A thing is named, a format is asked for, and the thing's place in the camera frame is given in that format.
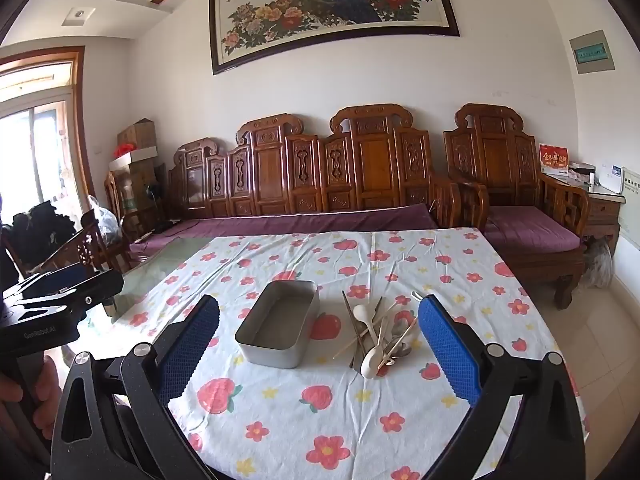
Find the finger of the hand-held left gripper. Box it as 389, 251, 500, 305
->
5, 264, 101, 297
10, 271, 125, 323

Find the tissue box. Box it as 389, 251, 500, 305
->
570, 161, 597, 184

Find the framed peacock flower painting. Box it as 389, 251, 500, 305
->
208, 0, 461, 76

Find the wooden side chair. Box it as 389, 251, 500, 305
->
104, 162, 168, 242

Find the purple sofa cushion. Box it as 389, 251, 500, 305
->
129, 204, 441, 261

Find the clear plastic bag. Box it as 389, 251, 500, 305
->
89, 195, 122, 242

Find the wooden side table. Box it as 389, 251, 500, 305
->
582, 189, 627, 257

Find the grey wall panel box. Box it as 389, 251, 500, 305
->
569, 30, 617, 76

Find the carved wooden sofa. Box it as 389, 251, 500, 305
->
167, 104, 463, 233

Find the metal spoon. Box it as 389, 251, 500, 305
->
389, 332, 413, 359

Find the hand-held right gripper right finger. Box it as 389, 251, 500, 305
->
417, 294, 587, 480

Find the dark wooden chopstick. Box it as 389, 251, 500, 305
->
342, 290, 365, 348

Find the metal fork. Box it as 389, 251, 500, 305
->
349, 327, 368, 372

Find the floral strawberry tablecloth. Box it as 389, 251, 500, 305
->
85, 227, 588, 480

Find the purple armchair cushion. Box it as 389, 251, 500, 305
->
482, 206, 584, 254

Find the black clothing pile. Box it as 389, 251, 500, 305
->
10, 201, 83, 262

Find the wooden door frame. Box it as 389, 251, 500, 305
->
0, 46, 97, 221

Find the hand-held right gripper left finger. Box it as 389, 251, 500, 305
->
50, 294, 221, 480

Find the person's left hand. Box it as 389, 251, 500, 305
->
0, 359, 60, 457

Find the carved wooden armchair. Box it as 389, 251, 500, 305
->
442, 104, 592, 311

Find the rectangular metal tray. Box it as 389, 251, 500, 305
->
234, 280, 321, 368

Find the white bag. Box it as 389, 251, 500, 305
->
582, 240, 614, 289

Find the light bamboo chopstick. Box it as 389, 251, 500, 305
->
333, 332, 381, 360
378, 316, 419, 368

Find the red desk calendar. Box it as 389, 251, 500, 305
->
539, 144, 570, 176

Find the white flat box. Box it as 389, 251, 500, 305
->
109, 147, 159, 172

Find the white soup spoon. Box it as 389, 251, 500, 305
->
353, 304, 380, 353

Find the brown cardboard box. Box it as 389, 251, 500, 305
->
117, 119, 156, 152

